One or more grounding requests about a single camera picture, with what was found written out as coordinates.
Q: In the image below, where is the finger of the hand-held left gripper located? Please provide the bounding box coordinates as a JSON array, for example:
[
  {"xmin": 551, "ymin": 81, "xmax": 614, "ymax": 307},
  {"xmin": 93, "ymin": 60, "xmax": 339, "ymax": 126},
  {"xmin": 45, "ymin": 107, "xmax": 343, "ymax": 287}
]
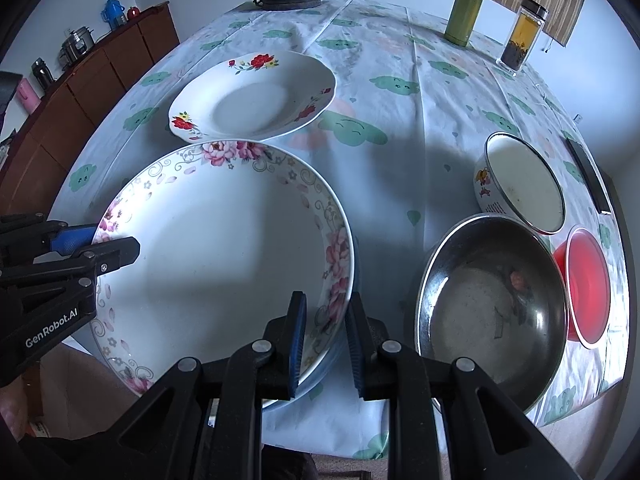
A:
[
  {"xmin": 0, "ymin": 213, "xmax": 99, "ymax": 262},
  {"xmin": 0, "ymin": 236, "xmax": 141, "ymax": 292}
]

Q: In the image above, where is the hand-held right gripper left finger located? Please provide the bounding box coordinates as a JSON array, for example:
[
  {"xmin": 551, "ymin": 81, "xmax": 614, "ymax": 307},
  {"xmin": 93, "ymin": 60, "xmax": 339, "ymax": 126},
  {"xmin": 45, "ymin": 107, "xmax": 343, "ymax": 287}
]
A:
[{"xmin": 102, "ymin": 290, "xmax": 308, "ymax": 480}]

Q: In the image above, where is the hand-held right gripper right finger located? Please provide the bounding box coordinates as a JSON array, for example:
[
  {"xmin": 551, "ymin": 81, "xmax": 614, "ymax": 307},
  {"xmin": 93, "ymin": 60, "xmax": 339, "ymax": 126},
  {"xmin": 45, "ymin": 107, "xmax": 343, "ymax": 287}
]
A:
[{"xmin": 345, "ymin": 292, "xmax": 583, "ymax": 480}]

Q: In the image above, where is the red plastic bowl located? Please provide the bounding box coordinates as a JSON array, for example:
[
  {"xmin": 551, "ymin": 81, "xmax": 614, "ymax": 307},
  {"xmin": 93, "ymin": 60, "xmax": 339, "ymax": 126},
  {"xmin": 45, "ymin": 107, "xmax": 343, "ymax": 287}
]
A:
[{"xmin": 552, "ymin": 226, "xmax": 612, "ymax": 349}]

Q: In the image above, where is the black thermos flask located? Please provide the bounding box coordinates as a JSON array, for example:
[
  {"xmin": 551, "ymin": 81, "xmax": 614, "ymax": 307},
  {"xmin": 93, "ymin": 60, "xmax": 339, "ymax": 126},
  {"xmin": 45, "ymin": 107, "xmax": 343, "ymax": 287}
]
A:
[{"xmin": 31, "ymin": 57, "xmax": 55, "ymax": 89}]

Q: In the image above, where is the red floral white plate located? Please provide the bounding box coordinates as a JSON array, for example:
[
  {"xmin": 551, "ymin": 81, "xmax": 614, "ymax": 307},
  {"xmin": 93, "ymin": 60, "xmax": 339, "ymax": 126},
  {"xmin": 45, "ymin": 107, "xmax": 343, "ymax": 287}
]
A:
[{"xmin": 167, "ymin": 51, "xmax": 337, "ymax": 144}]

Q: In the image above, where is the brown wooden sideboard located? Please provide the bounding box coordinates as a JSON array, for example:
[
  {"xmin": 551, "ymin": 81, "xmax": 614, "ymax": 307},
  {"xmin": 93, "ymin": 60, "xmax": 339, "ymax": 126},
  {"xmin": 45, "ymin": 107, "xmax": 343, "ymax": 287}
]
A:
[{"xmin": 0, "ymin": 2, "xmax": 180, "ymax": 206}]

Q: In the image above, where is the stainless steel bowl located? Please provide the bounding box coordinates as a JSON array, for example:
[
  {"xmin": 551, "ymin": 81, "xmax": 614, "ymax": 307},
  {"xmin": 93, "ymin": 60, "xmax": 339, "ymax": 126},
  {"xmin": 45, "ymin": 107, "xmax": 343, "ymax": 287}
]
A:
[{"xmin": 415, "ymin": 213, "xmax": 570, "ymax": 413}]

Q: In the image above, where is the white enamel bowl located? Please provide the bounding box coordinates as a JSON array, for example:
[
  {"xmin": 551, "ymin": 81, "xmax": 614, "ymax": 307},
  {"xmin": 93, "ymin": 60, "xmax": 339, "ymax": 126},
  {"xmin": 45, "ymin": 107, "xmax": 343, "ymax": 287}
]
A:
[{"xmin": 472, "ymin": 131, "xmax": 567, "ymax": 235}]

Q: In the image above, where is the person's left hand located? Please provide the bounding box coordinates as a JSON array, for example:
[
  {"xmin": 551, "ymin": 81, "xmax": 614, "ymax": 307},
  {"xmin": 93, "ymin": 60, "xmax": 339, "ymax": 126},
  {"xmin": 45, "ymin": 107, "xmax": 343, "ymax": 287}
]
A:
[{"xmin": 0, "ymin": 389, "xmax": 22, "ymax": 442}]

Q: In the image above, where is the pink floral white plate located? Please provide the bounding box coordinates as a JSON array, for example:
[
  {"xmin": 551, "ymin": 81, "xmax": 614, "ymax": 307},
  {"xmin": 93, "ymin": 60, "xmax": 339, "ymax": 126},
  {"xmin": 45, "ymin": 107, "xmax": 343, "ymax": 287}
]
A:
[{"xmin": 90, "ymin": 141, "xmax": 356, "ymax": 407}]

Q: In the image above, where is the black smartphone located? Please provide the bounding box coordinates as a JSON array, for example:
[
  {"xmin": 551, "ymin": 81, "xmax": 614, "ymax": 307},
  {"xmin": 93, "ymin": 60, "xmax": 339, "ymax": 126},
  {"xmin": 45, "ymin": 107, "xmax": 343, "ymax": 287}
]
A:
[{"xmin": 566, "ymin": 138, "xmax": 612, "ymax": 215}]

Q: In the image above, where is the steel rice cooker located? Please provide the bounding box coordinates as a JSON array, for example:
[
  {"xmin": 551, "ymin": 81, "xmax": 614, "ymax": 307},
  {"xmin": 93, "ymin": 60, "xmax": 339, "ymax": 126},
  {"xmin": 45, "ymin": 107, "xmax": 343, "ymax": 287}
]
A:
[{"xmin": 59, "ymin": 26, "xmax": 95, "ymax": 69}]

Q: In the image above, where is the green thermos flask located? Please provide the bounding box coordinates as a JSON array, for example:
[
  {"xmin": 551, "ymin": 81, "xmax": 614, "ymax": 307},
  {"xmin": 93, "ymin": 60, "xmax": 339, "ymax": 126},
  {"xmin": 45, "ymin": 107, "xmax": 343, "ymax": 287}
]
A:
[{"xmin": 444, "ymin": 0, "xmax": 486, "ymax": 47}]

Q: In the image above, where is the blue water bottle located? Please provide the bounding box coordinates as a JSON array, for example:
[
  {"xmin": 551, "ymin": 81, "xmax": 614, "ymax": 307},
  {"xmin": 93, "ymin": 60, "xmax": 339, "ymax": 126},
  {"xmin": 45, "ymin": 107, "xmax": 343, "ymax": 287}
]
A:
[{"xmin": 102, "ymin": 0, "xmax": 126, "ymax": 29}]

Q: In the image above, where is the cloud print tablecloth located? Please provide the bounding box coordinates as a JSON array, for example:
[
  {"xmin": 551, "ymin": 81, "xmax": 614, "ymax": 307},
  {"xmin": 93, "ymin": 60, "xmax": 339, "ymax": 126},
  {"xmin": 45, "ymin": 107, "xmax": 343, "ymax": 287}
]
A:
[{"xmin": 47, "ymin": 0, "xmax": 631, "ymax": 461}]

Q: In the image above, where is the glass tea bottle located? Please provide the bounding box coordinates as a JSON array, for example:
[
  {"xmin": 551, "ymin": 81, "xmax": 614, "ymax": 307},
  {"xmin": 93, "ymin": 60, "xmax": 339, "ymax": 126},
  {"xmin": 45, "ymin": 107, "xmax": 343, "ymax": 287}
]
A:
[{"xmin": 496, "ymin": 0, "xmax": 549, "ymax": 77}]

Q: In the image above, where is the pink bottle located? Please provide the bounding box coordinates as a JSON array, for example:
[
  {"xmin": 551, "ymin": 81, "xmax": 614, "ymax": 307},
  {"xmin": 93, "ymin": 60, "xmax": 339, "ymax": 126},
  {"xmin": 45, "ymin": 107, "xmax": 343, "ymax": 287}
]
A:
[{"xmin": 17, "ymin": 80, "xmax": 40, "ymax": 112}]

